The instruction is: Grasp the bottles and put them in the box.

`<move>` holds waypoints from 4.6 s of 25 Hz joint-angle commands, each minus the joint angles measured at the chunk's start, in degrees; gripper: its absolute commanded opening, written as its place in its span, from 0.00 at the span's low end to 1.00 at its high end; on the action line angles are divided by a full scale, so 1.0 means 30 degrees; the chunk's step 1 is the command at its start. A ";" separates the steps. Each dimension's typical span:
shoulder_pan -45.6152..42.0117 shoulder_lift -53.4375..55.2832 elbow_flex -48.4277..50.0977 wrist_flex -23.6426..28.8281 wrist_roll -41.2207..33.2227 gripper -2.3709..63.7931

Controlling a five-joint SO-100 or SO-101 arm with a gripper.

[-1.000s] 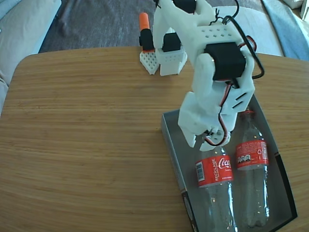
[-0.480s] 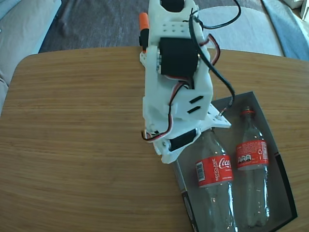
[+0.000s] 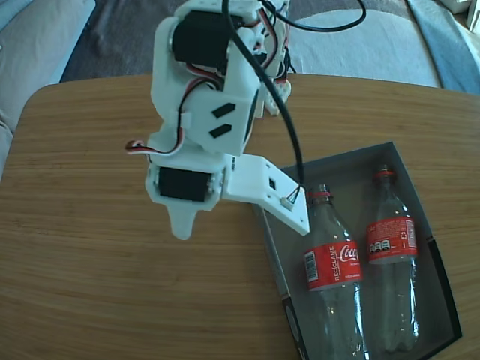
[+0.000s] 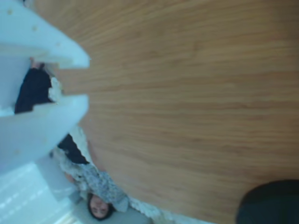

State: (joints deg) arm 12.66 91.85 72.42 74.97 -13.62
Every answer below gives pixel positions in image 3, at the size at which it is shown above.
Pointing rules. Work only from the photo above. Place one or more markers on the clear bottle red label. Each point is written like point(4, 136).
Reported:
point(333, 266)
point(392, 240)

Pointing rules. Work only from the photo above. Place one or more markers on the grey cardboard box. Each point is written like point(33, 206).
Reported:
point(352, 187)

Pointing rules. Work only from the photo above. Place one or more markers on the dark grey rug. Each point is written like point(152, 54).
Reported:
point(123, 37)

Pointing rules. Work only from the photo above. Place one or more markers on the light grey sofa cushion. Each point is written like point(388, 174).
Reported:
point(375, 48)
point(33, 48)

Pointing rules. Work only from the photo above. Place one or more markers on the blue blanket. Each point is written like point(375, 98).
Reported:
point(450, 56)

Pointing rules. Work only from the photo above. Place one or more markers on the white object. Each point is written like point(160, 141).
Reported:
point(459, 5)

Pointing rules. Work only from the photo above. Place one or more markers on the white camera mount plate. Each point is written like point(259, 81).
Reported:
point(255, 187)

